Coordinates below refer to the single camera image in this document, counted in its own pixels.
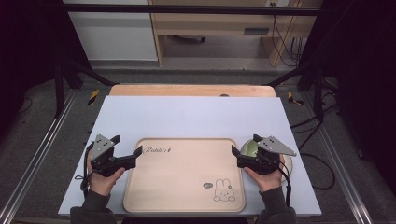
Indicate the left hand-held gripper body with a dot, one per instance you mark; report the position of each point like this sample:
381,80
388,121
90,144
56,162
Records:
104,161

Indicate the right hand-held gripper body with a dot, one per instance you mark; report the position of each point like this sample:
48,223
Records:
264,161

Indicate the white plate with green inside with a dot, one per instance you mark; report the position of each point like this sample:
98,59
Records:
249,149

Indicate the wooden tray with rabbit drawing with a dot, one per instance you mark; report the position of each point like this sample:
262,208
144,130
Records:
183,177

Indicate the person's right hand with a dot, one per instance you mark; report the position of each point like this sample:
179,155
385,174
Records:
269,180

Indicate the person's left hand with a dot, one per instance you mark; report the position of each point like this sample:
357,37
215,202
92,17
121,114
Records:
101,183

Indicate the yellow and black striped marker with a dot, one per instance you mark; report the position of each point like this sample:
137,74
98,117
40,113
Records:
93,97
292,98

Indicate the black metal stand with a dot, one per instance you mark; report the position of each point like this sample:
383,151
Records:
317,93
59,90

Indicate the white cabinet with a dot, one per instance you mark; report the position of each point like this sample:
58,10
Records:
115,37

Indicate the light wooden desk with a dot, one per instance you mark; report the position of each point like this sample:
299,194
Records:
211,23

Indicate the aluminium floor rail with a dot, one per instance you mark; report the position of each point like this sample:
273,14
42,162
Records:
37,149
339,165

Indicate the black metal frame bar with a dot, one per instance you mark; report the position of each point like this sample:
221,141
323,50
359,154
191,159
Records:
186,9

